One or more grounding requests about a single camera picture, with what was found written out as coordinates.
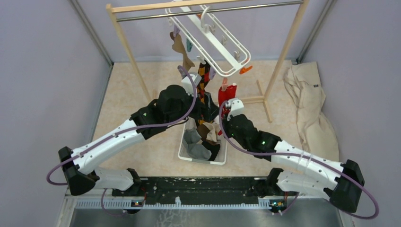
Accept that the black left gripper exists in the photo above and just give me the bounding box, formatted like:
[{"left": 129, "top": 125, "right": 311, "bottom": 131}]
[{"left": 166, "top": 86, "right": 222, "bottom": 125}]

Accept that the red white patterned sock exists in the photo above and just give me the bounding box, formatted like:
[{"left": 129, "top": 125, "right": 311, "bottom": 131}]
[{"left": 218, "top": 83, "right": 237, "bottom": 117}]

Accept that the grey sock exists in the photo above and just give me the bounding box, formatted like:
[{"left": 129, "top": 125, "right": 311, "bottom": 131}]
[{"left": 183, "top": 128, "right": 210, "bottom": 160}]

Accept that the argyle red yellow sock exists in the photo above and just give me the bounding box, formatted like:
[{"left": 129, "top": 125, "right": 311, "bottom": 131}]
[{"left": 197, "top": 61, "right": 210, "bottom": 107}]

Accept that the beige brown sock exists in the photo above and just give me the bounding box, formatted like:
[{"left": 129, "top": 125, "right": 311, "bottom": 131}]
[{"left": 196, "top": 122, "right": 220, "bottom": 144}]

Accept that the black blue sock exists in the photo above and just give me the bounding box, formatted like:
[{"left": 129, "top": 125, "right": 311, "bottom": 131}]
[{"left": 202, "top": 141, "right": 221, "bottom": 161}]

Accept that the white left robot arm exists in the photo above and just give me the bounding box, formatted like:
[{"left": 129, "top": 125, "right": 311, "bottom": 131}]
[{"left": 58, "top": 85, "right": 219, "bottom": 196}]

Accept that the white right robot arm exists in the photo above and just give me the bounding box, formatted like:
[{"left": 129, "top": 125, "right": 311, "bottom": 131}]
[{"left": 221, "top": 114, "right": 365, "bottom": 213}]

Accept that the pink plastic clothespin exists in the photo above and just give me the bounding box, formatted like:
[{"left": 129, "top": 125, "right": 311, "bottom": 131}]
[{"left": 221, "top": 77, "right": 228, "bottom": 91}]

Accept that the white plastic basket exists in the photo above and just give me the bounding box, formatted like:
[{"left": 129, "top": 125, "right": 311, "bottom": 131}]
[{"left": 177, "top": 118, "right": 228, "bottom": 166}]

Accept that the orange plastic clothespin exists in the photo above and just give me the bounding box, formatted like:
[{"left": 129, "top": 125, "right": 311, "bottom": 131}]
[{"left": 239, "top": 65, "right": 253, "bottom": 75}]

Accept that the tan brown sock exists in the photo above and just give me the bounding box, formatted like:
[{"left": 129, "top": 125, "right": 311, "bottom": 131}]
[{"left": 170, "top": 32, "right": 195, "bottom": 71}]

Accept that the beige cloth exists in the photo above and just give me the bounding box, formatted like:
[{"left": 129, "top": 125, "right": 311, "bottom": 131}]
[{"left": 283, "top": 61, "right": 340, "bottom": 161}]

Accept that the metal hanging rod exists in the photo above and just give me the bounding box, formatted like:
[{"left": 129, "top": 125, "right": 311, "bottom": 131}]
[{"left": 116, "top": 0, "right": 305, "bottom": 22}]

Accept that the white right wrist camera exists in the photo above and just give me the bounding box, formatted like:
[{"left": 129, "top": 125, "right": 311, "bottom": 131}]
[{"left": 223, "top": 97, "right": 244, "bottom": 121}]

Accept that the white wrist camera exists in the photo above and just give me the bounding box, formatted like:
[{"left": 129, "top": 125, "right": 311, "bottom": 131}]
[
  {"left": 181, "top": 72, "right": 201, "bottom": 96},
  {"left": 223, "top": 97, "right": 244, "bottom": 121}
]

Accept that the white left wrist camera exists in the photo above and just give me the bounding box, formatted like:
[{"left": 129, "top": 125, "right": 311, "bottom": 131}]
[{"left": 181, "top": 72, "right": 201, "bottom": 96}]

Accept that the white clip hanger frame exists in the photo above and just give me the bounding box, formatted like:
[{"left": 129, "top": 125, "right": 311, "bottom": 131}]
[{"left": 165, "top": 5, "right": 252, "bottom": 77}]

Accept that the wooden rack frame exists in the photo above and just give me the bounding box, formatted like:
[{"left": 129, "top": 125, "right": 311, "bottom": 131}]
[{"left": 105, "top": 0, "right": 311, "bottom": 123}]

